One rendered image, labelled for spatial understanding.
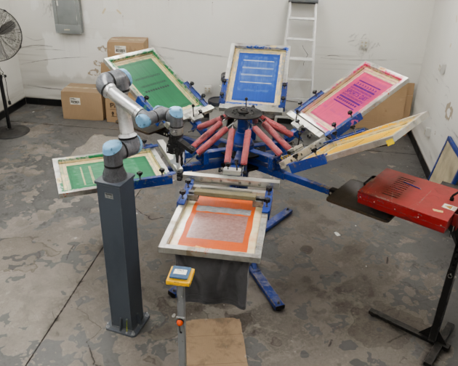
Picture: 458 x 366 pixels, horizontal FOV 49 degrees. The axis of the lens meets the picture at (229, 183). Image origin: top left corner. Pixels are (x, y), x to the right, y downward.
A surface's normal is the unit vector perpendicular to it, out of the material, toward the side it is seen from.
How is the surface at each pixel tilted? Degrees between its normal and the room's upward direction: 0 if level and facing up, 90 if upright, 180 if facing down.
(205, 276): 92
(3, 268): 0
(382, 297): 0
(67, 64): 90
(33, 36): 90
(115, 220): 90
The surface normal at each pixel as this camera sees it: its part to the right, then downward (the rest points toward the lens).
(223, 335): 0.04, -0.88
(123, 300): -0.34, 0.43
